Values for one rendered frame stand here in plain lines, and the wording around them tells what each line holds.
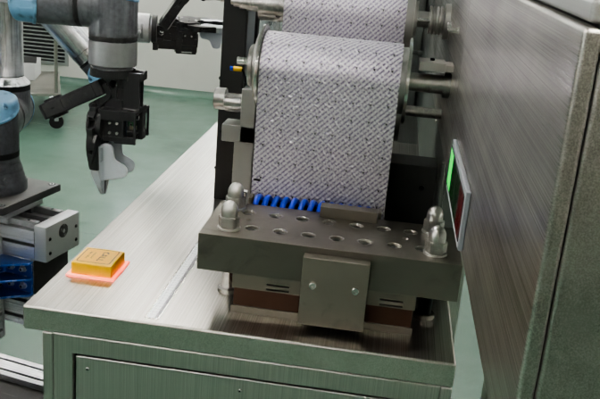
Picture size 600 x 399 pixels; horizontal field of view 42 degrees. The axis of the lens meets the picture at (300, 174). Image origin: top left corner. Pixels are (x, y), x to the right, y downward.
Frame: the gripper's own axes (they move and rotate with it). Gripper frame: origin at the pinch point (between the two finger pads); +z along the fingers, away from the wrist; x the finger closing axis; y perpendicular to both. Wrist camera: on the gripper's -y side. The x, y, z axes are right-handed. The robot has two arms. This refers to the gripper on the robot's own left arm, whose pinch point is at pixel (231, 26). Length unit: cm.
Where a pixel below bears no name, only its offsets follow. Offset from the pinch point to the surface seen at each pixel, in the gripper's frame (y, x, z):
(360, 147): -1, 79, 20
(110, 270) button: 21, 86, -21
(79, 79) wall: 190, -506, -117
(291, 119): -4, 76, 8
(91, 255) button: 21, 81, -24
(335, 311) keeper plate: 16, 103, 14
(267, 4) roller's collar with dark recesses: -16.3, 44.1, 5.3
